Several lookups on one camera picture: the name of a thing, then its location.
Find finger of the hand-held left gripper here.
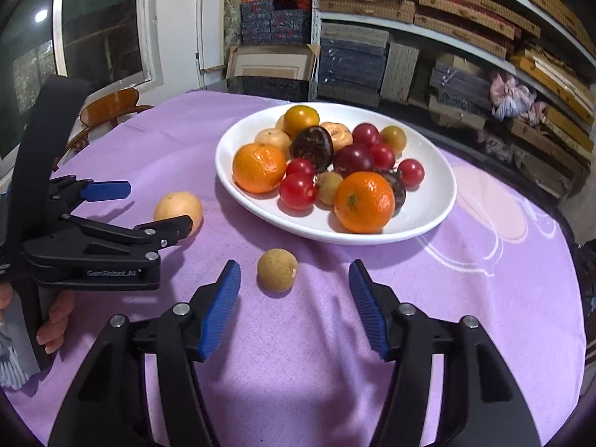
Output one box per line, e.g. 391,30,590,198
47,174,132,217
23,214,194,268

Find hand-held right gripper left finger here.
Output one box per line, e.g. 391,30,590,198
47,260,243,447

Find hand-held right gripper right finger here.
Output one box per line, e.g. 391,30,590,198
348,259,543,447

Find small brown round fruit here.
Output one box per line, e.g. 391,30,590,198
257,248,298,294

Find white oval plate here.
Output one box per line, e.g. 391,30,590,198
215,101,457,245

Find small mandarin orange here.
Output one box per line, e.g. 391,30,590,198
334,171,396,234

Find dark wrinkled passion fruit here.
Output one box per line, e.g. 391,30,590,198
379,168,407,217
289,126,335,173

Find small yellow fruit with stem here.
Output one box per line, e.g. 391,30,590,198
316,171,345,206

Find red cherry tomato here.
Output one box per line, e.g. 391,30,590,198
397,159,425,187
279,172,318,210
285,158,316,179
369,142,396,171

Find large mandarin orange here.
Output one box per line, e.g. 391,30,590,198
232,142,288,194

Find dark red plum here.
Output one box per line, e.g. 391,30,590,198
351,123,381,149
333,144,374,178

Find orange-yellow tomato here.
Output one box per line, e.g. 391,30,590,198
380,125,407,153
283,105,320,140

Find striped yellow pepino melon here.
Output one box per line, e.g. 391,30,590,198
320,121,354,153

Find person's left hand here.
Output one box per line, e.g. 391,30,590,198
36,290,76,355

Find purple tablecloth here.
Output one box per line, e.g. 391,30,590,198
7,88,585,447

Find brown wooden chair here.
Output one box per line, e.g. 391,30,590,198
65,88,154,156

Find white door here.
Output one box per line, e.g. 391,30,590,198
151,0,229,91

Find dark blue patterned box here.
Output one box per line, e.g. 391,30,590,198
226,76,317,101

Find open cardboard box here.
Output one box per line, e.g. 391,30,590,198
226,44,321,82

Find green marbled panel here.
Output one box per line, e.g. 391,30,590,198
223,0,243,50

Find stack of blue red boxes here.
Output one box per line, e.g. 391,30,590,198
240,0,313,47

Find upright tan woven boxes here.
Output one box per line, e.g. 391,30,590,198
381,39,420,103

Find stack of grey fabric boxes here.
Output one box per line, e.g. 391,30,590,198
407,53,494,129

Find stack of dark blue boxes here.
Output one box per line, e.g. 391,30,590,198
319,23,389,108

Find pink floral cloth bundle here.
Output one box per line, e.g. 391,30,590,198
489,72,548,122

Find white metal shelf unit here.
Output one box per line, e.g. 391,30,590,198
310,0,596,206

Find stack of yellow wooden boxes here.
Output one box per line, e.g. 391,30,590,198
507,0,596,150

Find stack of tan woven boxes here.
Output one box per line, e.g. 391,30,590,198
319,0,543,59

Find window with white frame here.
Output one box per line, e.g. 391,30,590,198
0,0,154,159

